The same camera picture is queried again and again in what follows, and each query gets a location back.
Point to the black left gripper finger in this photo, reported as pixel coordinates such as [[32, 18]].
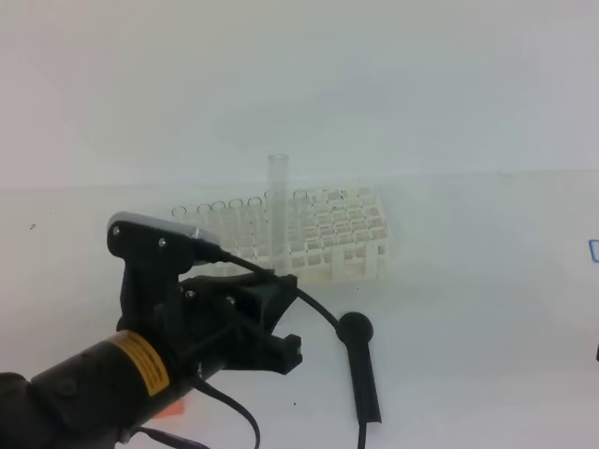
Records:
[[271, 354], [263, 301]]

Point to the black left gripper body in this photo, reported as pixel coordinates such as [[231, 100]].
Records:
[[199, 325]]

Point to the clear glass test tube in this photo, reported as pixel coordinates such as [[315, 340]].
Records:
[[278, 183]]

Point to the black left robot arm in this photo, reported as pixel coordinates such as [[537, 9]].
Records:
[[96, 399]]

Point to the white plastic test tube rack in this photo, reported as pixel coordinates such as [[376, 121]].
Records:
[[346, 236]]

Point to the clear test tube in rack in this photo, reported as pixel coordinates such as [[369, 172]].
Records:
[[237, 231], [255, 205], [218, 219], [268, 199], [204, 211], [179, 214], [300, 203]]

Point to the orange cube block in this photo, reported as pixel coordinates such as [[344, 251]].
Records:
[[175, 409]]

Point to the black plastic scoop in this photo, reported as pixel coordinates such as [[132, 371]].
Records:
[[355, 331]]

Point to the blue marking at table edge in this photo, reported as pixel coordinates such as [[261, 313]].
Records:
[[594, 250]]

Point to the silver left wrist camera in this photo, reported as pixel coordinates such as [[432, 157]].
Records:
[[144, 241]]

